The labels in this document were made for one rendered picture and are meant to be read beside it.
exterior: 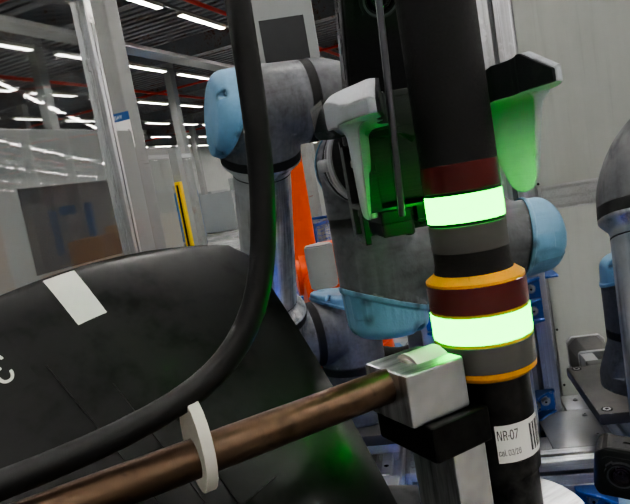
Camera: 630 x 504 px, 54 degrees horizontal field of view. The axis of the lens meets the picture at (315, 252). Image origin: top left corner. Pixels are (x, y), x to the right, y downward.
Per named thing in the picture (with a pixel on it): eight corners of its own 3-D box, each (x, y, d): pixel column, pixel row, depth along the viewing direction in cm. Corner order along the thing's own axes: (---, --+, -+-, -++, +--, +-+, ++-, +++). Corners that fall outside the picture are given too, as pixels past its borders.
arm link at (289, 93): (328, 380, 108) (324, 69, 79) (246, 403, 104) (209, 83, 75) (306, 339, 118) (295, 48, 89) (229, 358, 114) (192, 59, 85)
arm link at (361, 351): (396, 358, 108) (384, 283, 107) (325, 378, 104) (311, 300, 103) (370, 344, 120) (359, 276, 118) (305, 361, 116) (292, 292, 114)
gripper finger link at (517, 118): (628, 180, 25) (491, 191, 34) (610, 34, 25) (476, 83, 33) (568, 193, 24) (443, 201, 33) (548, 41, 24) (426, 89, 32)
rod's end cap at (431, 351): (416, 360, 25) (454, 346, 26) (387, 351, 26) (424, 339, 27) (424, 407, 25) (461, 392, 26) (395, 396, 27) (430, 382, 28)
